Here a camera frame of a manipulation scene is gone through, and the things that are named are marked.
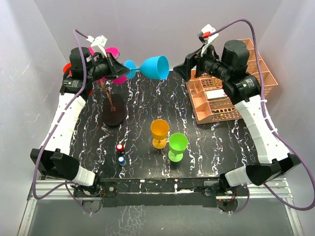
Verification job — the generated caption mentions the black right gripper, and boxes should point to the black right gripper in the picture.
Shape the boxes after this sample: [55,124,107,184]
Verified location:
[174,42,231,82]

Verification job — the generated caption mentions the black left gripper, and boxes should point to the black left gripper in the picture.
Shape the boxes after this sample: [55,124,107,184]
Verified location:
[87,52,130,83]

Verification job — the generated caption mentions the pink wine glass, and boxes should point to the pink wine glass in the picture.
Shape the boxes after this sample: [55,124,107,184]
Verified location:
[97,47,127,85]
[88,47,95,58]

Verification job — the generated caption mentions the blue wine glass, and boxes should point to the blue wine glass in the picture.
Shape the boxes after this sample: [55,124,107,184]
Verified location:
[124,56,169,80]

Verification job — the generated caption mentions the red wine glass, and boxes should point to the red wine glass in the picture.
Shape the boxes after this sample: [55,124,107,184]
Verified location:
[63,62,94,96]

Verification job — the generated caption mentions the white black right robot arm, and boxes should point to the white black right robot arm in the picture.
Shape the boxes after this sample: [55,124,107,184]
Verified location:
[173,40,301,195]

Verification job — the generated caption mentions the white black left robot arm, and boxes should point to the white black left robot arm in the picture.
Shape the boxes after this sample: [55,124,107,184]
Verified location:
[30,47,129,196]

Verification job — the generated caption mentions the orange wine glass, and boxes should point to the orange wine glass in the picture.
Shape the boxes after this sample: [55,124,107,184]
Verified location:
[150,119,169,149]

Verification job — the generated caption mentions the green wine glass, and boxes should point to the green wine glass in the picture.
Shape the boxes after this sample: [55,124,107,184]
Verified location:
[168,133,189,162]

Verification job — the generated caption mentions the white red box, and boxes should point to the white red box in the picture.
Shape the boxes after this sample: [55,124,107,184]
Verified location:
[205,89,227,101]

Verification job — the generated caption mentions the peach plastic file organizer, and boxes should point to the peach plastic file organizer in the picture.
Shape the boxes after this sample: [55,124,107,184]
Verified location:
[186,38,278,124]

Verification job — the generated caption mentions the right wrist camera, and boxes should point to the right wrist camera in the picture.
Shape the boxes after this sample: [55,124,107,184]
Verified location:
[197,24,219,57]

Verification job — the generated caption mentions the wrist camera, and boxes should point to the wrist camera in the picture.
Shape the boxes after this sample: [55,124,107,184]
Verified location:
[197,24,219,57]
[87,35,107,57]

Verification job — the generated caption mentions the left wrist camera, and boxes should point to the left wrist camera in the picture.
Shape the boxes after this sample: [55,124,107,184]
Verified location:
[87,35,107,57]

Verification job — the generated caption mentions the copper wire wine glass rack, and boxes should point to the copper wire wine glass rack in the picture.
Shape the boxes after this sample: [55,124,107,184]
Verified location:
[97,50,127,127]

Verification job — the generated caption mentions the aluminium base frame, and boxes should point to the aluminium base frame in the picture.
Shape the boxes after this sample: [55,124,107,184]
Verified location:
[18,177,304,236]

